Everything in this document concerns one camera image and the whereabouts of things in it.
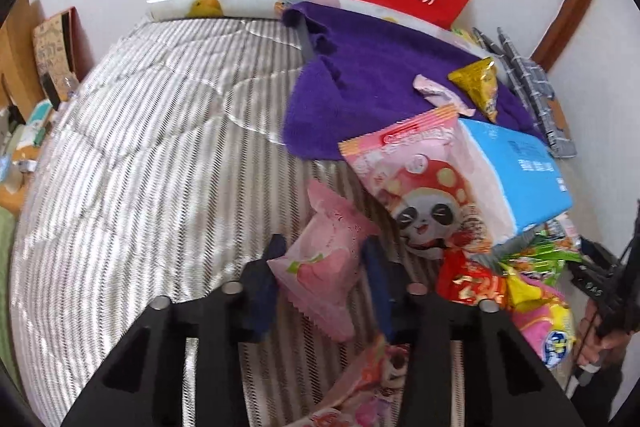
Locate green snack packet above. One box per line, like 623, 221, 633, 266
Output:
498, 227, 582, 286

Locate red gold snack packet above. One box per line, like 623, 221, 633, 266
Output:
435, 251, 506, 308

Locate pink bear snack packet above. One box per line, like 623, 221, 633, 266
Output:
292, 335, 409, 426

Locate panda mushroom snack bag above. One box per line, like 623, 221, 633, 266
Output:
338, 104, 516, 259

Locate yellow snack packet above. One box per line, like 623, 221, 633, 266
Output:
448, 57, 498, 124

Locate pink peach pastry packet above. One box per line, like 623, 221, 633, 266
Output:
268, 179, 380, 343

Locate light pink candy packet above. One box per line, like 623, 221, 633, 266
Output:
412, 75, 476, 117

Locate pink yellow snack bag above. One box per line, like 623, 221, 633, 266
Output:
502, 265, 576, 369

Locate person's right hand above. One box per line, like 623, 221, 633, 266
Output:
574, 299, 630, 366

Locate blue tissue pack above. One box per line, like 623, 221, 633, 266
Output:
450, 119, 573, 245

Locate grey checked star cloth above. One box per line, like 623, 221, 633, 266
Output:
472, 27, 577, 159

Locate striped quilted bedspread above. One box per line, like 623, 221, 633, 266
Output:
10, 18, 436, 426

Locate yellow chips bag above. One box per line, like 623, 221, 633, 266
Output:
451, 26, 482, 46

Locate cluttered bedside table items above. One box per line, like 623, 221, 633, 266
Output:
1, 98, 54, 217

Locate purple towel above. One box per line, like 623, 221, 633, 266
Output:
281, 1, 547, 162

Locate wooden headboard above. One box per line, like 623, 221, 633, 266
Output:
0, 0, 44, 120

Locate brown patterned book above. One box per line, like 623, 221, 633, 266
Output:
32, 8, 80, 102

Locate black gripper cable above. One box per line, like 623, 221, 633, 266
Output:
569, 225, 640, 383

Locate brown wooden door frame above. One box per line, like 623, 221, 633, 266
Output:
532, 0, 592, 72

